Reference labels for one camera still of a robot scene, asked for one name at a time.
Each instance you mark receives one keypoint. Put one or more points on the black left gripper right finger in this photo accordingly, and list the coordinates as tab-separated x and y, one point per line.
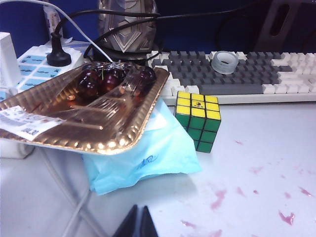
147	225

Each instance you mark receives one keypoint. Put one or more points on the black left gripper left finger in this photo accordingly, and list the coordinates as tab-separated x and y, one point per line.
130	225

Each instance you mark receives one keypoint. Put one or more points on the light blue wet wipes pack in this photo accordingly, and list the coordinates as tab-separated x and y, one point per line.
153	158

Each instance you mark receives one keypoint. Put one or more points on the dark red cherry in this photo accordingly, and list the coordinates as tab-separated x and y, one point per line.
87	82
109	80
147	74

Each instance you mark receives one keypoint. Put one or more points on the gold foil tray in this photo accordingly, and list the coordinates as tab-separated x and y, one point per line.
81	123

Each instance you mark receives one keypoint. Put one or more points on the rubik's cube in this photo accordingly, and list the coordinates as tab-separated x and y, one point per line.
197	116

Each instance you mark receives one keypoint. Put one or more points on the white printed price label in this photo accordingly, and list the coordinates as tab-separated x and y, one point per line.
27	121

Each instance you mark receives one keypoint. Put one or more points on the white grey mechanical keyboard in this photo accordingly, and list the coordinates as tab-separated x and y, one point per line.
222	84

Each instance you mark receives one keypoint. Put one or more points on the clear tape roll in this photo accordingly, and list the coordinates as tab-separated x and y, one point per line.
224	63

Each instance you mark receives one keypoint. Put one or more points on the black power plug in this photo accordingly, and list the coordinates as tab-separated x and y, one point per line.
58	56

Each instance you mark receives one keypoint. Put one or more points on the white power strip blue labels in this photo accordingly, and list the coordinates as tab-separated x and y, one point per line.
32	64

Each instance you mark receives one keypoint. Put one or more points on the silver armoured figurine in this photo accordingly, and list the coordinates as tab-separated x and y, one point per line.
126	32

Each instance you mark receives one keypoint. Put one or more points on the white power adapter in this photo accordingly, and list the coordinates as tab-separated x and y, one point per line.
8	61

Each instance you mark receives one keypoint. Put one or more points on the white upright socket block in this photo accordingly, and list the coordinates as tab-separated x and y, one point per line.
50	17

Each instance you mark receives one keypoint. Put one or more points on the grey monitor stand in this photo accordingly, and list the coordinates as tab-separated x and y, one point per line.
279	22

